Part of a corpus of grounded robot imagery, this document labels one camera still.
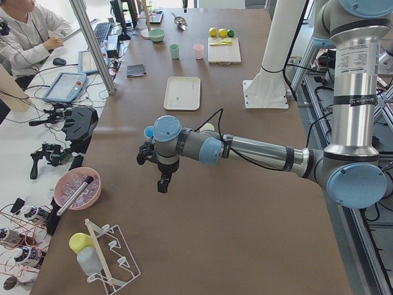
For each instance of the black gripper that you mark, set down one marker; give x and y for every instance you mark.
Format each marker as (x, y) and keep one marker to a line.
(167, 168)

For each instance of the pink cup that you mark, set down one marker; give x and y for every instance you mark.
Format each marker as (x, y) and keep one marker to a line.
(198, 50)

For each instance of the cream white cup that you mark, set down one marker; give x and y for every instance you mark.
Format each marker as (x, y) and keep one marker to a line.
(207, 127)

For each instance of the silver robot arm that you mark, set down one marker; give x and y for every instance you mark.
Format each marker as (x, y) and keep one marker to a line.
(347, 169)

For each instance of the cream rabbit tray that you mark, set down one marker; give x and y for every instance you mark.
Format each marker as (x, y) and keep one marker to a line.
(182, 94)

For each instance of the blue cup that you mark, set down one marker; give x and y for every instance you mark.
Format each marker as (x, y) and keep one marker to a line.
(149, 134)

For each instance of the metal muddler tool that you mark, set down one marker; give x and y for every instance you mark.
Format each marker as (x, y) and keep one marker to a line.
(75, 195)

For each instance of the yellow tumbler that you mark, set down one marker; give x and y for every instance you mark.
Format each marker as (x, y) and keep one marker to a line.
(79, 241)

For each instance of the clear frosted tumbler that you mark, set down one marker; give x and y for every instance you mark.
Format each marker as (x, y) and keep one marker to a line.
(89, 261)

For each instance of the black handheld gripper controller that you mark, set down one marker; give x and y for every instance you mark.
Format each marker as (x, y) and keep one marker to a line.
(53, 153)

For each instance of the grey folded cloth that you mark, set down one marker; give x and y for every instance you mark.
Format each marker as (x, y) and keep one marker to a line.
(135, 70)

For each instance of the blue teach pendant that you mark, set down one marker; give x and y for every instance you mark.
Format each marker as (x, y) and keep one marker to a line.
(65, 88)
(86, 63)

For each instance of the green cup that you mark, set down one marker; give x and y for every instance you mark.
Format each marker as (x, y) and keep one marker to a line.
(174, 51)

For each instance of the wooden cutting board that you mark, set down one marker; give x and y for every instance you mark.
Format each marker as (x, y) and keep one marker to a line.
(224, 55)

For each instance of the green bowl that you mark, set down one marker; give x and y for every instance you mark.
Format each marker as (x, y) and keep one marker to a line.
(156, 35)

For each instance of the wooden cup stand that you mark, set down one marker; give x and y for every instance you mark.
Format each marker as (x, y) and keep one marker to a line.
(145, 17)

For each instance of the yellow plastic knife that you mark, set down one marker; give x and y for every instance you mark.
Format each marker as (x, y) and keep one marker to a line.
(219, 44)

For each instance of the whole yellow lemon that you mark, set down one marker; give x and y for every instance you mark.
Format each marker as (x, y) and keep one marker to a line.
(222, 32)
(213, 32)

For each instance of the computer mouse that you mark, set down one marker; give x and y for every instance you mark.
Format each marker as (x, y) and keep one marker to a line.
(59, 61)

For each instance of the metal scoop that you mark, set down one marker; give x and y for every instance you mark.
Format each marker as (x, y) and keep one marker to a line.
(180, 22)

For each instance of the black keyboard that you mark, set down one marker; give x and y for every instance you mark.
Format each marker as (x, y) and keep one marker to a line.
(101, 32)

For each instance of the seated person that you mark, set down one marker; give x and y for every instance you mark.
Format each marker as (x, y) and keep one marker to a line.
(34, 33)

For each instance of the white wire cup rack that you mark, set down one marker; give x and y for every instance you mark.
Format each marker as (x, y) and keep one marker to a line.
(119, 265)

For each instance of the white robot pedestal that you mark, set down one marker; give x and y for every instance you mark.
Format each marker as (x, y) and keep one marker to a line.
(267, 90)

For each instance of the aluminium frame post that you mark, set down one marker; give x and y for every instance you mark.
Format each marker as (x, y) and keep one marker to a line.
(80, 12)

